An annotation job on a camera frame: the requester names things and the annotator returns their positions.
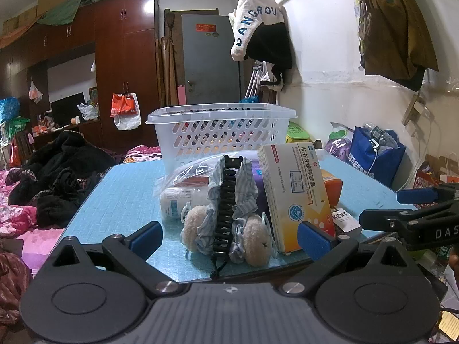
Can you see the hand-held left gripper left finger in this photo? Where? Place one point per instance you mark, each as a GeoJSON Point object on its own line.
{"type": "Point", "coordinates": [147, 238]}

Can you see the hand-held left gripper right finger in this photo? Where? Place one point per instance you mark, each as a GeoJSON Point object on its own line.
{"type": "Point", "coordinates": [315, 240]}

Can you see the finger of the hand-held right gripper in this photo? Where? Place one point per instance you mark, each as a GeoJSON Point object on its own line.
{"type": "Point", "coordinates": [416, 196]}
{"type": "Point", "coordinates": [380, 219]}

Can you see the orange box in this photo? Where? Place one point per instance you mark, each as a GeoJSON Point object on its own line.
{"type": "Point", "coordinates": [333, 190]}

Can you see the white yellow medicine box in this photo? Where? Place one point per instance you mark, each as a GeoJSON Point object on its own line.
{"type": "Point", "coordinates": [290, 186]}

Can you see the white plastic basket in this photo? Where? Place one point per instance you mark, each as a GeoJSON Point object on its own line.
{"type": "Point", "coordinates": [215, 132]}

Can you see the white black card box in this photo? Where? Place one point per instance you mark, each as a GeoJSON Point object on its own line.
{"type": "Point", "coordinates": [346, 220]}

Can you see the brown cardboard box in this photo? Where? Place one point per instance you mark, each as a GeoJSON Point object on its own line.
{"type": "Point", "coordinates": [443, 172]}

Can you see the white plastic bottle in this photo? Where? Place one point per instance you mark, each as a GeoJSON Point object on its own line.
{"type": "Point", "coordinates": [175, 202]}

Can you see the blue tote bag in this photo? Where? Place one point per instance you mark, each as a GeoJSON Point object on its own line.
{"type": "Point", "coordinates": [362, 157]}

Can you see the clear plastic bottle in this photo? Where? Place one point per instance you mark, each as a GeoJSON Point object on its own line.
{"type": "Point", "coordinates": [380, 134]}

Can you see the clear plastic bag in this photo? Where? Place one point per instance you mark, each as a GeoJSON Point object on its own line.
{"type": "Point", "coordinates": [186, 175]}

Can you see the purple package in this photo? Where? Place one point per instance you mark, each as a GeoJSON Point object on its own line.
{"type": "Point", "coordinates": [260, 186]}

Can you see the black hair claw clip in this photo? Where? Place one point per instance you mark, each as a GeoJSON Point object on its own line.
{"type": "Point", "coordinates": [224, 215]}

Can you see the striped hair claw with pompoms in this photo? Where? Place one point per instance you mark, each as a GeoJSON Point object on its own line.
{"type": "Point", "coordinates": [247, 193]}

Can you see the purple bag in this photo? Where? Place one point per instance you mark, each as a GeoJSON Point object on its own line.
{"type": "Point", "coordinates": [337, 148]}

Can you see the white green bag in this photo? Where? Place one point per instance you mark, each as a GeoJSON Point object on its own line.
{"type": "Point", "coordinates": [340, 130]}

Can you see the green box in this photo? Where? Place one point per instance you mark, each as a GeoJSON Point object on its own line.
{"type": "Point", "coordinates": [296, 134]}

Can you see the black clothes pile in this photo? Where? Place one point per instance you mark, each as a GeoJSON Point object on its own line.
{"type": "Point", "coordinates": [64, 161]}

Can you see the pink floral blanket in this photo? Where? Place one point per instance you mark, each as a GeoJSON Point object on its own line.
{"type": "Point", "coordinates": [14, 218]}

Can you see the orange white plastic bag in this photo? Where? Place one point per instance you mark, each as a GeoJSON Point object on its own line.
{"type": "Point", "coordinates": [122, 105]}

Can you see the red brown cloth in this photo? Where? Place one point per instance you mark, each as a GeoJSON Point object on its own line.
{"type": "Point", "coordinates": [12, 283]}

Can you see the pink board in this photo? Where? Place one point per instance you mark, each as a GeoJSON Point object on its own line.
{"type": "Point", "coordinates": [181, 95]}

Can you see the black monitor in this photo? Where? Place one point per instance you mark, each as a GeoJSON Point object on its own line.
{"type": "Point", "coordinates": [66, 109]}

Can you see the blue plastic bag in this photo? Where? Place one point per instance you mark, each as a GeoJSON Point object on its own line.
{"type": "Point", "coordinates": [9, 109]}
{"type": "Point", "coordinates": [249, 99]}

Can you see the olive hanging bag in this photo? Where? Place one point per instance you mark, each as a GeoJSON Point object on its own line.
{"type": "Point", "coordinates": [394, 36]}

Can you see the white metal rack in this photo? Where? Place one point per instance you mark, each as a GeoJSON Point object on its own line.
{"type": "Point", "coordinates": [254, 79]}

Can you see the dark red wooden wardrobe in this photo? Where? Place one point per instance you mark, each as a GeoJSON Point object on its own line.
{"type": "Point", "coordinates": [125, 61]}

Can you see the wooden boards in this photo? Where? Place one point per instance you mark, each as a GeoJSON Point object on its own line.
{"type": "Point", "coordinates": [168, 61]}

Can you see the white red hanging bag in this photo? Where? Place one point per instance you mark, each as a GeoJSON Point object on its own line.
{"type": "Point", "coordinates": [35, 93]}

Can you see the grey door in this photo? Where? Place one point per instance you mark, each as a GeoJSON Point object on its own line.
{"type": "Point", "coordinates": [208, 64]}

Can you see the black hanging garment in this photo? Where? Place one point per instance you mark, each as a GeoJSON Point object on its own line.
{"type": "Point", "coordinates": [269, 46]}

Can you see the white lettered hoodie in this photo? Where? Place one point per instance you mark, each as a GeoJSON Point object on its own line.
{"type": "Point", "coordinates": [247, 14]}

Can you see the green cloth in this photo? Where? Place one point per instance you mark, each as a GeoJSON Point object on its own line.
{"type": "Point", "coordinates": [64, 10]}

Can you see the cardboard boxes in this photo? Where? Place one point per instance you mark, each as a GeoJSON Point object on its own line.
{"type": "Point", "coordinates": [25, 16]}

